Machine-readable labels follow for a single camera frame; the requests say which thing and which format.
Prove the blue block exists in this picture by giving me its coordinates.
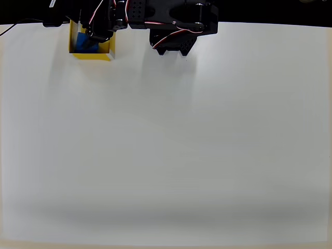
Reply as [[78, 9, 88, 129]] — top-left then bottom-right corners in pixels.
[[75, 32, 100, 53]]

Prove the yellow box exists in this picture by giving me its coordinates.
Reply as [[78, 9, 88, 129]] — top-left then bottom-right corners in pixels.
[[68, 19, 116, 62]]

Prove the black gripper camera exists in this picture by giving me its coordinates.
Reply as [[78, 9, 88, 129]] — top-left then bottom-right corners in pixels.
[[42, 0, 81, 28]]

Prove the red white servo cable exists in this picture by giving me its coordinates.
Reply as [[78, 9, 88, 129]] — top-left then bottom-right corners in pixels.
[[88, 0, 205, 49]]

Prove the thin black cable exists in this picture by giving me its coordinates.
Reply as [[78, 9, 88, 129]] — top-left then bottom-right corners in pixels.
[[0, 18, 44, 36]]

